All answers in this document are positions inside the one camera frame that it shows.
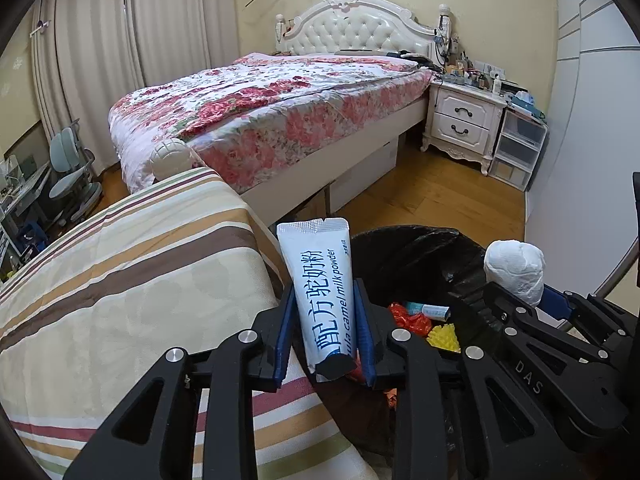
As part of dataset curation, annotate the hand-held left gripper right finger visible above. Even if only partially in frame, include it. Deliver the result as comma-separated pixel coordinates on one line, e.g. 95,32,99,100
352,279,568,480

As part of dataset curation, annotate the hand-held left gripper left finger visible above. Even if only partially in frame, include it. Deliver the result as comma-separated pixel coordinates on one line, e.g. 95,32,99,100
64,285,301,480

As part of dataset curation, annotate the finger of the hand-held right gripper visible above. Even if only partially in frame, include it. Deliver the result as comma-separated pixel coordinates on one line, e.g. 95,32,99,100
482,282,631,361
542,285,640,323

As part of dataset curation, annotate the red foam net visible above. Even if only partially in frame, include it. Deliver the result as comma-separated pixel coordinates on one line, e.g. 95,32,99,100
389,302,433,338

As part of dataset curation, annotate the white tissue ball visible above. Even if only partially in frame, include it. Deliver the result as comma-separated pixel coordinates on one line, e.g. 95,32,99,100
483,239,546,308

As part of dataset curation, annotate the light blue tube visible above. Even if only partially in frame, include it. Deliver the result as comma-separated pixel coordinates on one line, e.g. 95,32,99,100
276,217,357,383

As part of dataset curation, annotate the teal and white sachet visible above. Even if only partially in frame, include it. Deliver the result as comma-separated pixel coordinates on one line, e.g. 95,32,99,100
404,301,452,321

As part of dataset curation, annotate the yellow foam net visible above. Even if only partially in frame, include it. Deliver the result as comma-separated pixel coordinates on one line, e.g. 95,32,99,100
426,324,462,356

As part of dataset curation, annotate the black waste bin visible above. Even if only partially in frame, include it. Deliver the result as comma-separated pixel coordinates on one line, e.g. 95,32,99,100
320,225,501,461

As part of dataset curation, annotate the brown cardboard box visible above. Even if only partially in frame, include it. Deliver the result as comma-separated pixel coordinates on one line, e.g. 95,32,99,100
287,190,331,226

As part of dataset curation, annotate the clear plastic drawer unit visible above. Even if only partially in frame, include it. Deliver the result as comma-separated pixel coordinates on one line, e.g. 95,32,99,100
489,107,548,192

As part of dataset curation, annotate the white storage box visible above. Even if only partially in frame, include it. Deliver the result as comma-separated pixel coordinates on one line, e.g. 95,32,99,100
327,137,399,213

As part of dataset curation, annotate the striped table cloth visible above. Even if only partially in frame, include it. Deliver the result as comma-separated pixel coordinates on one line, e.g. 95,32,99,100
0,167,381,480

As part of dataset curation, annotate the grey wardrobe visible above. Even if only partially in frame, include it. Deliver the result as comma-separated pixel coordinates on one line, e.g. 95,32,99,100
525,0,640,301

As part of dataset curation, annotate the teal box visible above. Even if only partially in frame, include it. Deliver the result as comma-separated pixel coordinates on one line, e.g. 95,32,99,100
510,90,543,116

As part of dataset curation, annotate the white nightstand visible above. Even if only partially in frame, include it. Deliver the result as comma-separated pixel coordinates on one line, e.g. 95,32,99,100
421,80,508,177

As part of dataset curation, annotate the floral quilt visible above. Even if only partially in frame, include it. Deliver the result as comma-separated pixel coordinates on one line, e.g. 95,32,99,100
109,52,435,196

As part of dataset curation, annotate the clutter of small bottles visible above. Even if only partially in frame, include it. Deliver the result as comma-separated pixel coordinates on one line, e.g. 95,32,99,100
440,35,521,93

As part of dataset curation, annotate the grey desk chair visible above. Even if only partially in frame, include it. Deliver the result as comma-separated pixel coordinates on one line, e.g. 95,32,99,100
47,120,103,221

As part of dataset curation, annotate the white desk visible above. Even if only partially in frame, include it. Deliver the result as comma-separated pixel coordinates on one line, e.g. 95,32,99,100
0,160,56,241

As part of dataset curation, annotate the beige curtain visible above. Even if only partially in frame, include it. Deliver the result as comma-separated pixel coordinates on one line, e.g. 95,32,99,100
30,0,146,171
127,0,241,88

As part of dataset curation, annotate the white bed frame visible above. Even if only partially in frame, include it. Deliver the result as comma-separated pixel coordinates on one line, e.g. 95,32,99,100
109,0,451,226

